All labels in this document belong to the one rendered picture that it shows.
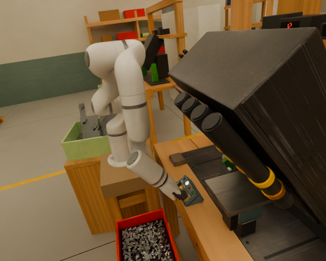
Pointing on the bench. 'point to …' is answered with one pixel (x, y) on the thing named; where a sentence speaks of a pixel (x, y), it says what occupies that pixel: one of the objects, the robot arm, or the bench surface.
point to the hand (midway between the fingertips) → (182, 195)
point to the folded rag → (177, 159)
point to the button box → (196, 198)
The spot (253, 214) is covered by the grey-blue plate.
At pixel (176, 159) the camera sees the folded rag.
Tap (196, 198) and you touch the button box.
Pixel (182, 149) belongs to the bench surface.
